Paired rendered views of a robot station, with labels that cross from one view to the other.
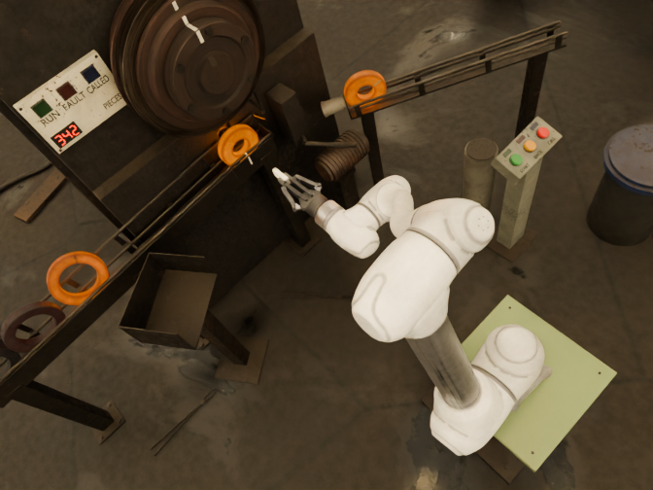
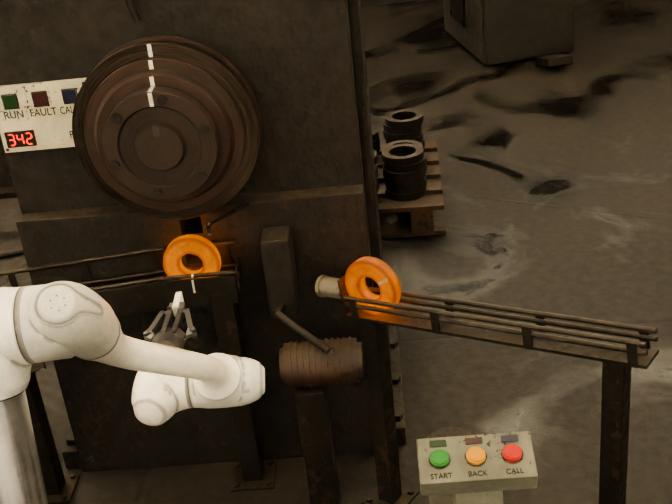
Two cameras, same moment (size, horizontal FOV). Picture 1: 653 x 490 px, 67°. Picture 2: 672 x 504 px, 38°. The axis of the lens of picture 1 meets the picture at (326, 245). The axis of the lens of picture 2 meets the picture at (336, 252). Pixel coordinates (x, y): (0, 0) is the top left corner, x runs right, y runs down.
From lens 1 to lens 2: 1.47 m
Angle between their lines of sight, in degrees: 37
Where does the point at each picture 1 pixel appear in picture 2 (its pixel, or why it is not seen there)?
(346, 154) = (317, 358)
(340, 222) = not seen: hidden behind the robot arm
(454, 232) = (32, 296)
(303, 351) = not seen: outside the picture
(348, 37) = (592, 298)
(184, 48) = (128, 101)
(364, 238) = (147, 391)
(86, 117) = (48, 133)
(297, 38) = (342, 189)
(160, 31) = (124, 80)
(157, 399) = not seen: outside the picture
